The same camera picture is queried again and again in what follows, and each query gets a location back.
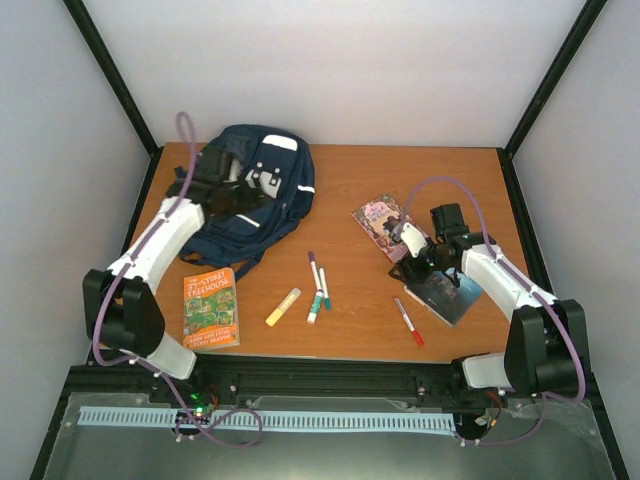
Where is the dark blue Wuthering Heights book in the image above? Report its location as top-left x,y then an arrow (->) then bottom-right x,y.
404,269 -> 484,327

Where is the navy blue backpack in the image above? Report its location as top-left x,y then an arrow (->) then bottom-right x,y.
178,124 -> 315,279

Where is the pink shakespeare book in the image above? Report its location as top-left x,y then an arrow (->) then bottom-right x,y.
351,194 -> 408,263

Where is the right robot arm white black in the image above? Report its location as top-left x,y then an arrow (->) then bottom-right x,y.
389,204 -> 588,402

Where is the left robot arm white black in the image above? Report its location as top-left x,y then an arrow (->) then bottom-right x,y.
82,148 -> 275,403

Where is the red marker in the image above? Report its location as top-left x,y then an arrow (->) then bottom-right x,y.
393,296 -> 424,347

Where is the orange treehouse book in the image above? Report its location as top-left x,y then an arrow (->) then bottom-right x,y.
182,267 -> 240,353

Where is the purple cap marker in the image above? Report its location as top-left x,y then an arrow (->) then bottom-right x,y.
308,251 -> 322,290

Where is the green cap marker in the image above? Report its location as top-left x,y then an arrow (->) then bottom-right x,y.
319,267 -> 332,310

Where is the yellow highlighter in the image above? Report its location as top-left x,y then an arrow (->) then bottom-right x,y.
265,288 -> 301,327

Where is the green white glue stick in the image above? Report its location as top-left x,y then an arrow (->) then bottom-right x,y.
306,289 -> 324,325

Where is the metal front plate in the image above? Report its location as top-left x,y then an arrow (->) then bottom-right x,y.
33,394 -> 615,479

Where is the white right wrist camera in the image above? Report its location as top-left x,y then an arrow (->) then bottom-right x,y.
400,222 -> 428,258

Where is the black aluminium frame rail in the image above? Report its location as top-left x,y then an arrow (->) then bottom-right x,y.
64,349 -> 596,416

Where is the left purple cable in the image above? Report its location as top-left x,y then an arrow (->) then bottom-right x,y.
92,110 -> 264,449

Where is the purple cable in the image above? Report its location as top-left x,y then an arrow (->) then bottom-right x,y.
403,175 -> 587,447
92,110 -> 264,449

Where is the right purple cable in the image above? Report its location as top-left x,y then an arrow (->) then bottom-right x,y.
403,175 -> 587,447

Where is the left rear frame post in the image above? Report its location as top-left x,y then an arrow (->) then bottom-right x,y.
63,0 -> 161,159

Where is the frame post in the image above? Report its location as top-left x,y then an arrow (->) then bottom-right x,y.
63,0 -> 161,159
502,0 -> 609,156

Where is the light blue cable duct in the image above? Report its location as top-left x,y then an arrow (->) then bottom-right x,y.
77,406 -> 456,436

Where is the right rear frame post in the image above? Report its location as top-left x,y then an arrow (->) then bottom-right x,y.
502,0 -> 609,156

